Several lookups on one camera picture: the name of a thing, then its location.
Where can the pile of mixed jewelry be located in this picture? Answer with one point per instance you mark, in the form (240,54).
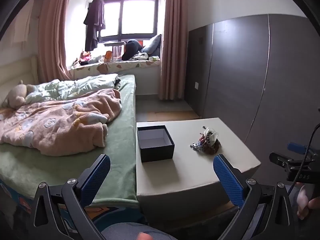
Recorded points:
(206,142)

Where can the white wall socket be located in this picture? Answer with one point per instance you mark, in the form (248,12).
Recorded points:
(196,85)

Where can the person's right hand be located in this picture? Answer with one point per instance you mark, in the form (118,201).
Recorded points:
(303,200)

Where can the person's leg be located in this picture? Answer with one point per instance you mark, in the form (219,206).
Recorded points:
(125,232)

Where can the cream leather table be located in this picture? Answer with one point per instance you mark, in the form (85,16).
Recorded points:
(190,175)

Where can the bed with green sheet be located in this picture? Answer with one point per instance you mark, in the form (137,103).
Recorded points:
(117,120)

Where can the heap of soft toys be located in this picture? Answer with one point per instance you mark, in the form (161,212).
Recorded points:
(87,58)

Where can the grey pillow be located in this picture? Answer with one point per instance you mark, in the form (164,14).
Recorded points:
(152,45)

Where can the black jewelry box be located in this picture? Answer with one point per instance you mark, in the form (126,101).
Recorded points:
(156,152)

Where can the pink fleece blanket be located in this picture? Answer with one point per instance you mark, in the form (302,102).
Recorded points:
(62,125)

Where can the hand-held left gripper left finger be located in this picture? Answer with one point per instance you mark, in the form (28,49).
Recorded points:
(100,170)

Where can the patterned window seat cushion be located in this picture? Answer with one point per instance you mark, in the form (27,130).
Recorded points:
(112,67)

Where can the dark framed window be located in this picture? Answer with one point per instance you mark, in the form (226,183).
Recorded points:
(137,17)

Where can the grey wardrobe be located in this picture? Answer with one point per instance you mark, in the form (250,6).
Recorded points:
(237,75)

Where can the cream padded headboard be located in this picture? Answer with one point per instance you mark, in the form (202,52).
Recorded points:
(15,70)

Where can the small white folding table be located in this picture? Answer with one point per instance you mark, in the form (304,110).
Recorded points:
(115,44)

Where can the flat cardboard sheet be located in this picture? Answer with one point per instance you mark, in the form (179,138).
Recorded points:
(172,116)

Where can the beige plush toy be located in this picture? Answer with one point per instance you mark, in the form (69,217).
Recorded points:
(16,95)

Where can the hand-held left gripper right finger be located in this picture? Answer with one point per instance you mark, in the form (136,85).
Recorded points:
(228,177)

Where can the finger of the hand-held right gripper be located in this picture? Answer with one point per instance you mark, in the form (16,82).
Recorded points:
(296,147)
(280,158)

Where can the hanging dark clothes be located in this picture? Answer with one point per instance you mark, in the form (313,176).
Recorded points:
(95,22)

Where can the dark bag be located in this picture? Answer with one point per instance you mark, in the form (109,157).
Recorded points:
(131,50)

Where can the pale green quilt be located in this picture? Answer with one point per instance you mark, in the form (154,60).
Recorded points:
(75,87)

